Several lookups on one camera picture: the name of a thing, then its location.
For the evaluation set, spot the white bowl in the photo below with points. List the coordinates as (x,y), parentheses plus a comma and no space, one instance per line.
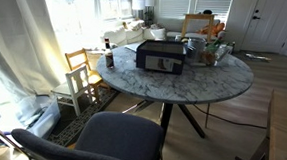
(155,34)

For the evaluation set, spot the white sheer curtain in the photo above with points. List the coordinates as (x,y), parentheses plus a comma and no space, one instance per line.
(15,42)

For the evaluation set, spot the navy blue cardboard box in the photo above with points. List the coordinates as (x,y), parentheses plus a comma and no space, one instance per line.
(158,62)

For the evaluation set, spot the small white child chair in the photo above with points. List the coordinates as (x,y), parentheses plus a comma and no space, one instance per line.
(73,82)

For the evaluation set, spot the round marble dining table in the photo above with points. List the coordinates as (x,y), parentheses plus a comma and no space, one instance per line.
(183,82)

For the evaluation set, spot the black metal tube frame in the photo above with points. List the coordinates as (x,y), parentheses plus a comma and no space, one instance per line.
(0,135)

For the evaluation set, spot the light wooden stool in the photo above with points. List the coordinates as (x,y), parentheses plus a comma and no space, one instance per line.
(199,16)

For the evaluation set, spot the orange plush cushion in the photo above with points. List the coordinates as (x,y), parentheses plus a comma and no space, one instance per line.
(216,28)

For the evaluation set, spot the blue-grey fabric chair back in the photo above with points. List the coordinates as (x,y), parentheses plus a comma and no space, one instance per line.
(120,138)

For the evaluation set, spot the dark glass bottle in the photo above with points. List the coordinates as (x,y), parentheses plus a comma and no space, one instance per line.
(109,59)

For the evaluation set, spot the small wooden child chair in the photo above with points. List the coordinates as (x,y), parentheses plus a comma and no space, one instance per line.
(74,57)

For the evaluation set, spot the black cap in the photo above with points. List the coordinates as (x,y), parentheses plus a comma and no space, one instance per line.
(207,12)

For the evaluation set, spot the white sofa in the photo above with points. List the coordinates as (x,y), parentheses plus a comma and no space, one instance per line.
(119,35)

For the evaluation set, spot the white entrance door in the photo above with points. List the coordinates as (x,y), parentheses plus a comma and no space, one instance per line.
(273,24)

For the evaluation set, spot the grey glass jar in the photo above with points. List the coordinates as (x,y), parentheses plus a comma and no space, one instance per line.
(195,46)

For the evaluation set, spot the white window blinds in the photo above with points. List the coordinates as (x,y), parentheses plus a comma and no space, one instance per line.
(175,3)

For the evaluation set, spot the white shade table lamp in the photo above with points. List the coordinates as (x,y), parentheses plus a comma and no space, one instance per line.
(138,4)
(149,0)

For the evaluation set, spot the dark patterned rug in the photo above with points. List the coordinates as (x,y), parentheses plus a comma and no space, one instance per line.
(77,126)

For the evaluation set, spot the clear plastic storage bin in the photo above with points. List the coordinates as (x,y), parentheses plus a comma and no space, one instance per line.
(47,121)

